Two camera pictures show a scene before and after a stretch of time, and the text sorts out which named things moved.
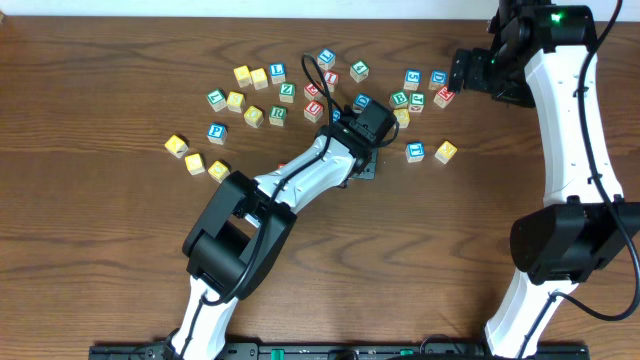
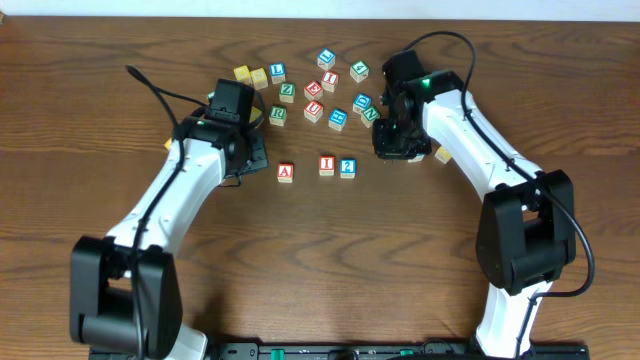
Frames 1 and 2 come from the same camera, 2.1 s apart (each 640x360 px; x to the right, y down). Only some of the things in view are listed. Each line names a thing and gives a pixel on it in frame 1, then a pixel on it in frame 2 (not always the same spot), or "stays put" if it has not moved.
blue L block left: x=277 y=73 stays put
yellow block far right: x=445 y=152 stays put
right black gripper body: x=494 y=75 -> x=395 y=140
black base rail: x=344 y=351 stays put
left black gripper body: x=370 y=170 -> x=256 y=158
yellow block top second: x=259 y=78 stays put
